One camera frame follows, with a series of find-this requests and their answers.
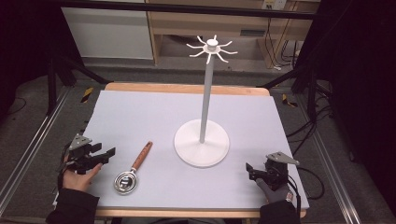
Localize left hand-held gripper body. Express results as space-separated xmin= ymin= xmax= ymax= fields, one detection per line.
xmin=57 ymin=133 xmax=104 ymax=175

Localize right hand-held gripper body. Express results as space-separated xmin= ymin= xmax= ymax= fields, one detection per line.
xmin=252 ymin=151 xmax=301 ymax=192

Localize metal spoon with wooden handle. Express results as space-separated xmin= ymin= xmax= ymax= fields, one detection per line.
xmin=113 ymin=141 xmax=154 ymax=196

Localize white hook stand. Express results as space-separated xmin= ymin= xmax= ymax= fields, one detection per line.
xmin=173 ymin=35 xmax=239 ymax=169

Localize person's right hand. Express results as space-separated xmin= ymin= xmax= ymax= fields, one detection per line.
xmin=255 ymin=178 xmax=295 ymax=204

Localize person's left hand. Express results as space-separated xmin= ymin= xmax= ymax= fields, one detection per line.
xmin=62 ymin=155 xmax=104 ymax=192

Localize light grey table mat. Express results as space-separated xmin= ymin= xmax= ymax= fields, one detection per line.
xmin=81 ymin=90 xmax=310 ymax=210

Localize black metal stand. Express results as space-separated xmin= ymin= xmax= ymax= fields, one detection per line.
xmin=257 ymin=62 xmax=332 ymax=122
xmin=46 ymin=52 xmax=110 ymax=116

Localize wooden table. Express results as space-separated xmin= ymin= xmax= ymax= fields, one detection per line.
xmin=94 ymin=81 xmax=307 ymax=218

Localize white cabinet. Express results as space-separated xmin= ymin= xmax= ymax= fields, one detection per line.
xmin=61 ymin=0 xmax=154 ymax=61

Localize wooden shelf unit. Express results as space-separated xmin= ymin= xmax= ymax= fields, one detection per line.
xmin=145 ymin=0 xmax=321 ymax=69

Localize black cable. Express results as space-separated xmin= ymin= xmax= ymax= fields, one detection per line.
xmin=287 ymin=166 xmax=326 ymax=218

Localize aluminium floor rail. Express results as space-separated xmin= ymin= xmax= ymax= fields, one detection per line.
xmin=295 ymin=92 xmax=366 ymax=224
xmin=0 ymin=87 xmax=71 ymax=216

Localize black cables on floor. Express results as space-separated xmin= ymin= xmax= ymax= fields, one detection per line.
xmin=285 ymin=105 xmax=332 ymax=157

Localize black metal frame bar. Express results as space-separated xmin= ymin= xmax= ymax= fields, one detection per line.
xmin=52 ymin=0 xmax=316 ymax=21

